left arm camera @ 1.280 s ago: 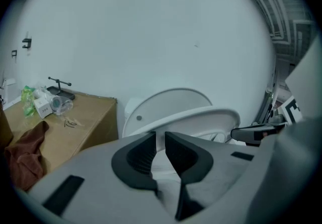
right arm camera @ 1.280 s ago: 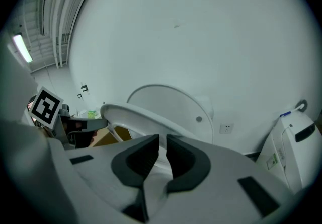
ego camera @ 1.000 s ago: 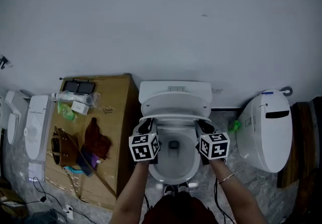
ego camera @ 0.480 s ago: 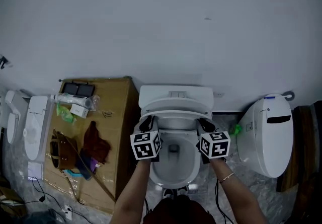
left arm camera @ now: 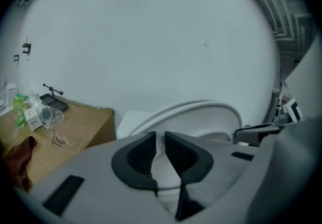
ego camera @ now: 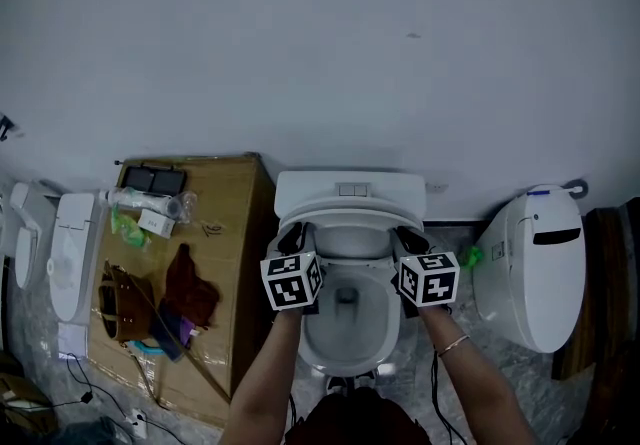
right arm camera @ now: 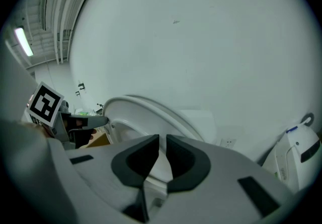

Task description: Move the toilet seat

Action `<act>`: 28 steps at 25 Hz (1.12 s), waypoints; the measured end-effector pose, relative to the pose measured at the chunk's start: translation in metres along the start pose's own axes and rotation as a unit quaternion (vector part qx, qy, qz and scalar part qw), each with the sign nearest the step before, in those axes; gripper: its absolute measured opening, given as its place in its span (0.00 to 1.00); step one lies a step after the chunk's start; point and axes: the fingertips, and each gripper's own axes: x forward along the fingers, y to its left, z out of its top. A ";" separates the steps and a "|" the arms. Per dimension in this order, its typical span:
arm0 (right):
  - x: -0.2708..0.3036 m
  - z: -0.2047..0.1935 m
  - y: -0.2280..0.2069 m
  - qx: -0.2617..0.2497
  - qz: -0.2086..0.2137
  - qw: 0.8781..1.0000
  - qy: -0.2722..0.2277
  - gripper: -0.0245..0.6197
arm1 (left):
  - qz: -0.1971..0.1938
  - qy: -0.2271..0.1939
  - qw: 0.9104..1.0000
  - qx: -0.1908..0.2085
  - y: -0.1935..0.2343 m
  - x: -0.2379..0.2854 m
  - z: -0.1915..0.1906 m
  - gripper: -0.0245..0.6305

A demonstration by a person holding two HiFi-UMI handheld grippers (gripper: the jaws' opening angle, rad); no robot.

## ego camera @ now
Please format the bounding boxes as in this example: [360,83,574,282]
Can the white flat floor box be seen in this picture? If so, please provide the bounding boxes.
[56,322,89,360]

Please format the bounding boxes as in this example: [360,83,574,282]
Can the black cable with adapter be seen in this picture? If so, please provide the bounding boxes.
[64,352,97,407]

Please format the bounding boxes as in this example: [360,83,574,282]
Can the green bottle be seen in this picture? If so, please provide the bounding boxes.
[458,244,486,269]

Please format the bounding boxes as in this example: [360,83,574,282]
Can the maroon cloth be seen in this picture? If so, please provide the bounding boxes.
[163,242,222,330]

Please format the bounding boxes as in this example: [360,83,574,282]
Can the small cardboard box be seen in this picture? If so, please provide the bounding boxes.
[0,372,57,435]

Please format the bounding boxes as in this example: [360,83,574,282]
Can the silver flush button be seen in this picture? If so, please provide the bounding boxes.
[337,182,372,199]

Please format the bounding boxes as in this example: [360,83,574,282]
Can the dark wooden planks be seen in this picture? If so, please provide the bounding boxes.
[552,197,640,385]

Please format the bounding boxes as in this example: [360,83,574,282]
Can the white toilet bowl with tank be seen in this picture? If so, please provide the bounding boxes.
[273,170,428,379]

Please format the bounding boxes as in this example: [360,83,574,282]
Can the person's dark red garment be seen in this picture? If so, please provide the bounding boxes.
[284,386,432,445]

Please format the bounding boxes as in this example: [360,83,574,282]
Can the white slim toilet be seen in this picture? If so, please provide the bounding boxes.
[9,181,57,291]

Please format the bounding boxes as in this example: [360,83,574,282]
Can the thin black rod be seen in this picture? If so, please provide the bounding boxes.
[113,159,177,172]

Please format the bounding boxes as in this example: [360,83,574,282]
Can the dark blue cloth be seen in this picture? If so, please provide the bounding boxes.
[149,300,209,363]

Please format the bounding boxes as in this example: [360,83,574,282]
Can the grey wall hose fitting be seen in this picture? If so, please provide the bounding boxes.
[526,178,589,200]

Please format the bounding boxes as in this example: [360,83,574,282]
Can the clear plastic wrapped roll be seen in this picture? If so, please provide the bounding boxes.
[97,186,198,225]

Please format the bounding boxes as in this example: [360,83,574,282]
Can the brown handbag with strap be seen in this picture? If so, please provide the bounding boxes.
[96,259,232,405]

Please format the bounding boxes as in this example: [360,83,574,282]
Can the person's right forearm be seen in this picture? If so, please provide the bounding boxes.
[417,305,539,445]

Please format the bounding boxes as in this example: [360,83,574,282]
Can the black flat case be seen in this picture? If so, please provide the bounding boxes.
[120,164,188,197]

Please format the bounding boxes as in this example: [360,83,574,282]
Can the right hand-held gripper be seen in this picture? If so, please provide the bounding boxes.
[391,226,462,320]

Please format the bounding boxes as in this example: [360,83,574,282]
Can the black baseboard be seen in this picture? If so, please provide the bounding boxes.
[423,218,489,230]

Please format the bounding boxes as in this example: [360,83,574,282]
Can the white rectangular-lid toilet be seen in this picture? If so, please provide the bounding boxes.
[46,191,104,325]

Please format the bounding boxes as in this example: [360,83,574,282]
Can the large cardboard box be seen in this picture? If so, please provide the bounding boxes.
[88,152,277,430]

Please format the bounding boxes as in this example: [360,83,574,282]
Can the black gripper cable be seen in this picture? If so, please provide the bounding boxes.
[429,349,469,445]

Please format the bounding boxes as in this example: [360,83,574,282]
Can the purple cloth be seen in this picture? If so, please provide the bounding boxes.
[179,316,202,347]

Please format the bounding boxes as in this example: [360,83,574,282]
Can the raised white toilet lid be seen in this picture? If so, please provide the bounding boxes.
[279,201,424,260]

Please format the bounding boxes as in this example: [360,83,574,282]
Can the green plastic bag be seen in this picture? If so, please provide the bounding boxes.
[110,207,152,252]

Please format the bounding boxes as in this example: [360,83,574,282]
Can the white power strip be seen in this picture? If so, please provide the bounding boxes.
[130,407,150,440]

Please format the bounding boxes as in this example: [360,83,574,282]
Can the white egg-shaped smart toilet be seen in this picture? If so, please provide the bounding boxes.
[472,184,588,355]

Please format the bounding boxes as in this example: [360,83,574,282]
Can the person's left forearm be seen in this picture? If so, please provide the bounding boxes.
[219,307,304,445]

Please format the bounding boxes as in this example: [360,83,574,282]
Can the gold bangle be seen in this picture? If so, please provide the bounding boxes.
[436,333,472,359]

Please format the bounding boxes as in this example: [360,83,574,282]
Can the light blue plastic item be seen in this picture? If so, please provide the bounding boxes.
[126,339,164,358]

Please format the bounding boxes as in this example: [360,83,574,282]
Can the small white box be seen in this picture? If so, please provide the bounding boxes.
[136,208,178,239]

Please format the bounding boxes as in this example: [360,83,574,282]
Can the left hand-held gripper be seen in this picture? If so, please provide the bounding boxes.
[259,221,326,318]

